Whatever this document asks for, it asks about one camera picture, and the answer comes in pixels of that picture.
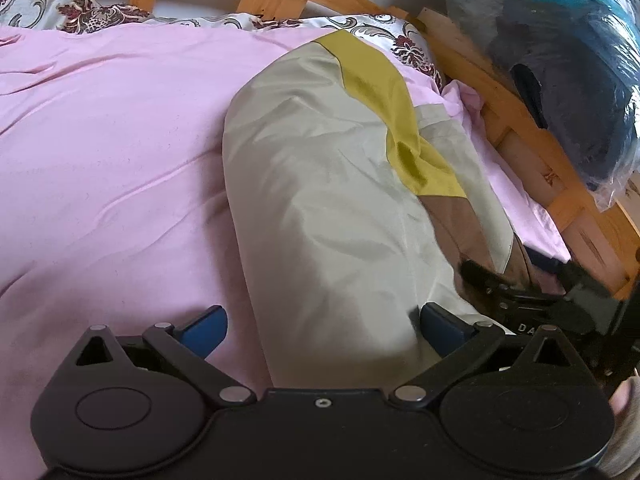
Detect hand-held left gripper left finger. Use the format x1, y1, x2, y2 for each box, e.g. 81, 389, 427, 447
72, 305, 257, 407

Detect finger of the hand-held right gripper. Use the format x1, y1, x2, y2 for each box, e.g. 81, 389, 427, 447
527, 252, 586, 288
460, 259, 511, 295

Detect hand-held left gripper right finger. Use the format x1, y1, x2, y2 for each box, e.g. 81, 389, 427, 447
390, 302, 583, 408

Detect cream and yellow pillow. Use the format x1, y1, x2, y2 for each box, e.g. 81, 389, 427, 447
221, 30, 571, 391

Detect person's right forearm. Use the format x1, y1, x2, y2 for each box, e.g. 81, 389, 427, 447
607, 375, 640, 467

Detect plastic bag of dark clothes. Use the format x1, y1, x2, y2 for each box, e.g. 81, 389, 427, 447
442, 0, 640, 211

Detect pink bed sheet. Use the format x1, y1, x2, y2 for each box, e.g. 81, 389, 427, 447
0, 25, 573, 480

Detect floral satin pillow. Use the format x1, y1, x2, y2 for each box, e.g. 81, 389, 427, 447
0, 0, 151, 36
150, 12, 447, 92

